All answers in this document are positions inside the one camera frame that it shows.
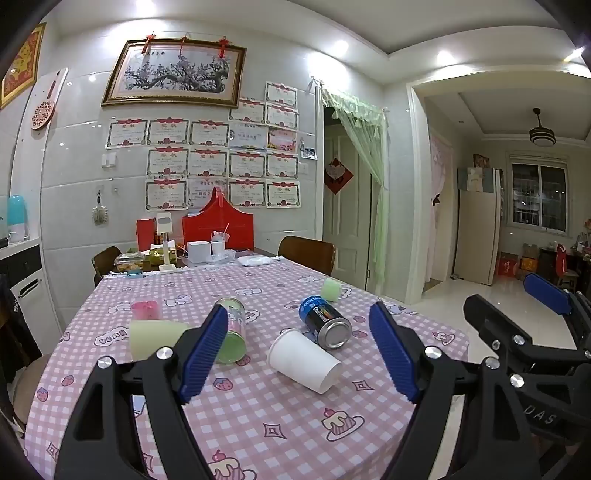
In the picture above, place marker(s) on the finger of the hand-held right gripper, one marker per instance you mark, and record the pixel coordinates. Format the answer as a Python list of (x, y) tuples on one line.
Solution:
[(489, 318), (547, 287)]

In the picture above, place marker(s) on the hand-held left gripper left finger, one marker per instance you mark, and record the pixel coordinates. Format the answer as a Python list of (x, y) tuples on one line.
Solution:
[(203, 353)]

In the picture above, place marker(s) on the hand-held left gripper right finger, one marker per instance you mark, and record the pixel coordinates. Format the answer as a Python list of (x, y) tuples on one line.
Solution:
[(392, 353)]

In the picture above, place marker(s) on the white paper cup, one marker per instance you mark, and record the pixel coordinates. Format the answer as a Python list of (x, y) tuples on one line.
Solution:
[(304, 361)]

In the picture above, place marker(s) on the pale yellow cup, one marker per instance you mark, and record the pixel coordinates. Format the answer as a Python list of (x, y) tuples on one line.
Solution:
[(154, 339)]

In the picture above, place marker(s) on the pink plastic cup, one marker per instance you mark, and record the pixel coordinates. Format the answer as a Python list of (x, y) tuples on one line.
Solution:
[(145, 309)]

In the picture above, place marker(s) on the light green cup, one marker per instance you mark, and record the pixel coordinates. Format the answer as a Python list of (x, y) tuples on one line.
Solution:
[(332, 289)]

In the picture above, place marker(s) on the clear cup with straw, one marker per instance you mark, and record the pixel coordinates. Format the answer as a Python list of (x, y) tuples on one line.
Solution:
[(219, 243)]

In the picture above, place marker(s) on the green tin can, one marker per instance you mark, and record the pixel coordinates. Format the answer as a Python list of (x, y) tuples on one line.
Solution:
[(233, 330)]

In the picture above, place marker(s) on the red carton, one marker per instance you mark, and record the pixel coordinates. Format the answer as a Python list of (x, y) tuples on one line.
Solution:
[(508, 266)]

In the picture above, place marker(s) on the blue metal can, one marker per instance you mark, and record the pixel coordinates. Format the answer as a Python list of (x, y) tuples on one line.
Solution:
[(325, 319)]

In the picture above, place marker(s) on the pink checked tablecloth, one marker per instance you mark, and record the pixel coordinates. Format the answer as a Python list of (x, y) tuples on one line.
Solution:
[(263, 415)]

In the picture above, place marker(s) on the white refrigerator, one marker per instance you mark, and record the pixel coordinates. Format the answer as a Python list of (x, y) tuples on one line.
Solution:
[(478, 230)]

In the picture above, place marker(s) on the barred window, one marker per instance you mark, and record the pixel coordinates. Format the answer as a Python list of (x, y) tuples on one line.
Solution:
[(538, 194)]

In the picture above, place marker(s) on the white square box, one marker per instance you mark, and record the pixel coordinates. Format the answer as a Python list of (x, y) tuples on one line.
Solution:
[(199, 252)]

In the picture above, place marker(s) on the white plastic bag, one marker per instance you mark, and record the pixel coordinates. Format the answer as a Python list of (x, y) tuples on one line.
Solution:
[(256, 261)]

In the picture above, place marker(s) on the clear food container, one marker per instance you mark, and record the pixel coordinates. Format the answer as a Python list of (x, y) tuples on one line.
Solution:
[(129, 264)]

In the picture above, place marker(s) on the pink door curtain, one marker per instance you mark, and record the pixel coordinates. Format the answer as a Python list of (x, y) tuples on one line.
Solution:
[(438, 207)]

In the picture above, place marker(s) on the large red gift box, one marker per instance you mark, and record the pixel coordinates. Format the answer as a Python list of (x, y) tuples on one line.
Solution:
[(217, 228)]

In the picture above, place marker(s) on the brown wooden chair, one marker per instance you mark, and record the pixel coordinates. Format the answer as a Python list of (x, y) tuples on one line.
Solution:
[(307, 254), (105, 264)]

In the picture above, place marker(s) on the white desk lamp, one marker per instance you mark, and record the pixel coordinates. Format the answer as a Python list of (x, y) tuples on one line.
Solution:
[(164, 226)]

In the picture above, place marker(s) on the small red box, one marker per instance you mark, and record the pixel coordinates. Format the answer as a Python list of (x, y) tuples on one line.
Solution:
[(145, 233)]

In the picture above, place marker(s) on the white door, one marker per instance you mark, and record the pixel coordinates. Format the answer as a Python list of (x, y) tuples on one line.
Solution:
[(348, 217)]

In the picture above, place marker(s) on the ceiling fan lamp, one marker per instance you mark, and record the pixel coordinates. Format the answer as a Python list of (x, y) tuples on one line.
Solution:
[(541, 134)]

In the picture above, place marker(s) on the green lace curtain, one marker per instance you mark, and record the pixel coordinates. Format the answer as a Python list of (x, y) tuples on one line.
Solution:
[(376, 194)]

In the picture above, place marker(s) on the hanging brush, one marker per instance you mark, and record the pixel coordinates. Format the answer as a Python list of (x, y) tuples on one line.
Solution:
[(99, 215)]

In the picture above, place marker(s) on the round wooden stool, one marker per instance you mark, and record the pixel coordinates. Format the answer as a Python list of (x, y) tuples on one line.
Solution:
[(25, 392)]

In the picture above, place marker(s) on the red diamond door decoration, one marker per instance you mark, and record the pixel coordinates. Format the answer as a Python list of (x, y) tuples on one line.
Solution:
[(338, 176)]

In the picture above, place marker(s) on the white kitchen cabinet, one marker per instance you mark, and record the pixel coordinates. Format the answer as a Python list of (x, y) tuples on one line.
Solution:
[(25, 286)]

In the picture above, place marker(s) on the teal and white bottle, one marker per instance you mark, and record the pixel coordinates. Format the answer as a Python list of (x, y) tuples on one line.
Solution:
[(16, 217)]

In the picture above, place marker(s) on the framed blossom painting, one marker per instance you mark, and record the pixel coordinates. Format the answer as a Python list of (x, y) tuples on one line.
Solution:
[(174, 73)]

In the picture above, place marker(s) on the wooden hanging paddle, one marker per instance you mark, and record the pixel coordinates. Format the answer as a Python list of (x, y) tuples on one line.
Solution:
[(44, 111)]

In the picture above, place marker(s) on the group of wall certificates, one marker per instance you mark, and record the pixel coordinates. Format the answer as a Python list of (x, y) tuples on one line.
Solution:
[(207, 161)]

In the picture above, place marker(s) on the white light switch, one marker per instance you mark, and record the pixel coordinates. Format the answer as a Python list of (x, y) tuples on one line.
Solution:
[(109, 159)]

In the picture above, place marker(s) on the small wall photos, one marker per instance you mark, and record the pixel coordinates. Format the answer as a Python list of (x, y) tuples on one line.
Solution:
[(307, 153)]

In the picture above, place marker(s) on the red and gold wall hanging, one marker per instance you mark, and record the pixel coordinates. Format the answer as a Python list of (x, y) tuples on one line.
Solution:
[(21, 64)]

